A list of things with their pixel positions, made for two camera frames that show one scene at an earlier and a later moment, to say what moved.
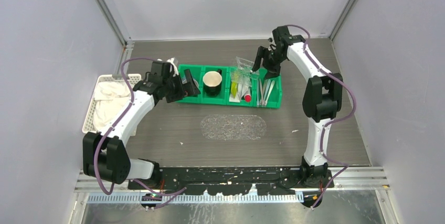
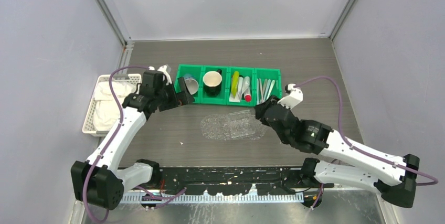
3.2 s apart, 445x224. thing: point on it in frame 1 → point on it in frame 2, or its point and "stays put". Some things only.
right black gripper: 273,72 → 260,108
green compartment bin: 236,86 stays put
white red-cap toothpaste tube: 247,95 stays put
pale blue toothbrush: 267,91 stays put
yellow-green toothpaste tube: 234,88 stays put
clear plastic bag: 243,76 → 243,124
